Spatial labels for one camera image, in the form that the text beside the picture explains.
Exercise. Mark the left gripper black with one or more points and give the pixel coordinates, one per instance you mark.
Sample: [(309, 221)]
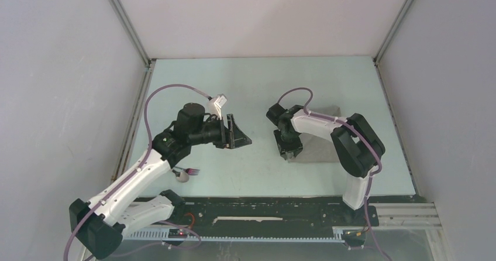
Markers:
[(236, 138)]

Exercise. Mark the aluminium frame post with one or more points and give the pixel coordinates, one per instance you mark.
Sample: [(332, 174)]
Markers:
[(129, 29), (403, 11)]

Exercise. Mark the left aluminium frame post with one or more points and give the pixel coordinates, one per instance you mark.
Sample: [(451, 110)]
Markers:
[(129, 29)]

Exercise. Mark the pink handled spoon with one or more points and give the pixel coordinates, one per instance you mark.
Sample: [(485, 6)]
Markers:
[(181, 176)]

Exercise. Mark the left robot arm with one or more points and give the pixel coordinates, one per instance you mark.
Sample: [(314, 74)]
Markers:
[(102, 222)]

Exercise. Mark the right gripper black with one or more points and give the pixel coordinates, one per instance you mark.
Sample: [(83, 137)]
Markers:
[(296, 147)]

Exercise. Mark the purple metallic fork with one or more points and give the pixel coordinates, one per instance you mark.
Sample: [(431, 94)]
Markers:
[(189, 171)]

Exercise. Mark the right aluminium frame post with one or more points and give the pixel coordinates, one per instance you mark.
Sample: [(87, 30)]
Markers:
[(403, 11)]

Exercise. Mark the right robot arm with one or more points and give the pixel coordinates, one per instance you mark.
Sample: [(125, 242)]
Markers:
[(359, 150)]

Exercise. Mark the grey cloth napkin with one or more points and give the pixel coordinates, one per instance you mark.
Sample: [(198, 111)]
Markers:
[(315, 135)]

